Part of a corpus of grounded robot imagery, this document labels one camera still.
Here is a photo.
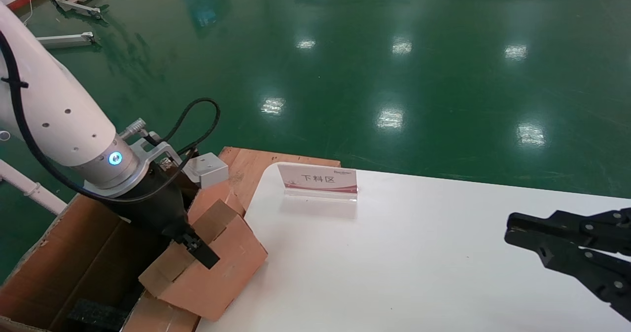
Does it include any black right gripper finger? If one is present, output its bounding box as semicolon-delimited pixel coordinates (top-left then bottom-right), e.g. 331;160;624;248
507;207;631;255
504;229;631;322

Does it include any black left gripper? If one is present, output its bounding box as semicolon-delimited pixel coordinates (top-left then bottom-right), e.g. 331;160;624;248
101;166;221;270

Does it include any small cardboard box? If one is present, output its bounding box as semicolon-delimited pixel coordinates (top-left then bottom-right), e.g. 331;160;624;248
139;198;269;322

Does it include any large cardboard box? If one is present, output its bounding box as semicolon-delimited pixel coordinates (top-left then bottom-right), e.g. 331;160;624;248
0;180;246;332

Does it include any brown wooden board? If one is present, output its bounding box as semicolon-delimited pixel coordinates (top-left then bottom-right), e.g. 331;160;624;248
218;146;342;212

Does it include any black foam block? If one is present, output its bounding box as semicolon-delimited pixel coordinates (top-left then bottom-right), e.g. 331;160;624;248
66;298;130;332

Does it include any acrylic sign with Chinese text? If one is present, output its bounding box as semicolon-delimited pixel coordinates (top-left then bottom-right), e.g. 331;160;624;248
277;162;359;204

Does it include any gray wrist camera box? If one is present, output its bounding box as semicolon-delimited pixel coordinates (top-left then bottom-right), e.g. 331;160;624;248
189;152;231;189

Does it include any gray metal camera bracket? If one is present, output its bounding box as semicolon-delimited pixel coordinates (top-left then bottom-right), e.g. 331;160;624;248
118;118;184;176

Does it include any thick black cable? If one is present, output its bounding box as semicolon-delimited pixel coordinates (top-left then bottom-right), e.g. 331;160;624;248
144;97;221;157

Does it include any black cable with yellow tag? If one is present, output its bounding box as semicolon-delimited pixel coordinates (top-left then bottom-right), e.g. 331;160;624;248
0;30;198;203

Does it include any thin white floor cable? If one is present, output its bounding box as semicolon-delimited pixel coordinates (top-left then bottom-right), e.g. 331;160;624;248
20;0;36;27

